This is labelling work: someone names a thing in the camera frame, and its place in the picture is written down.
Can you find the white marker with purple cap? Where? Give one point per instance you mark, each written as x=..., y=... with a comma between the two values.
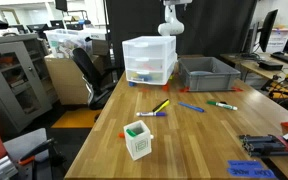
x=149, y=114

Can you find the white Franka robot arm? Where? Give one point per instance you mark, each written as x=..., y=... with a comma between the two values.
x=170, y=28

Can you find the yellow and black marker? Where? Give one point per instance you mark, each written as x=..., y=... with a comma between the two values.
x=161, y=105

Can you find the short green marker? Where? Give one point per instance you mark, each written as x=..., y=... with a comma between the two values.
x=130, y=132

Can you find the blue marker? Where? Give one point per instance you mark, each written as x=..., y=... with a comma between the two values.
x=190, y=107

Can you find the orange marker cap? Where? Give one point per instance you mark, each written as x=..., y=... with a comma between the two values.
x=121, y=135

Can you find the white square pen box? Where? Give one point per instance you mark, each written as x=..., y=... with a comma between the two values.
x=140, y=146

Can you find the white marker with green cap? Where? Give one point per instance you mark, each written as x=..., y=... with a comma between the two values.
x=222, y=105

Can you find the white plastic drawer unit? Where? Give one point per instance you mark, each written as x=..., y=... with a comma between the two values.
x=149, y=53

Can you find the black office chair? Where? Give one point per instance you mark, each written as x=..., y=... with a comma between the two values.
x=90, y=71

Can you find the grey plastic crate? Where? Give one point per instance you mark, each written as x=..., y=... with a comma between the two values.
x=210, y=81

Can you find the orange floor mat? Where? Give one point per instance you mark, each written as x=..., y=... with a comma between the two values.
x=77, y=119

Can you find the black curtain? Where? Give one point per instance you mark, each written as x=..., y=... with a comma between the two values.
x=210, y=26

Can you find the clear plastic storage tub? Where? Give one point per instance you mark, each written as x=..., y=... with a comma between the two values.
x=65, y=41

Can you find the small blue tape label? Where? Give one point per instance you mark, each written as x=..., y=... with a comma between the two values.
x=244, y=164

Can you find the grey metal cabinet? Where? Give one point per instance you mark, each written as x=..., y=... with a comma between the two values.
x=17, y=83

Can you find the black flat device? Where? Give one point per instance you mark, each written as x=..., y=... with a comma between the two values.
x=270, y=65

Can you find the black aluminium extrusion clamp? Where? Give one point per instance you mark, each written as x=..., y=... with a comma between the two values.
x=267, y=145

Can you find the large blue tape label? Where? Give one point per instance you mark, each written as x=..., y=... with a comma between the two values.
x=250, y=173

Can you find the black computer monitor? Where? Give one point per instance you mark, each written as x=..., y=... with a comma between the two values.
x=268, y=30

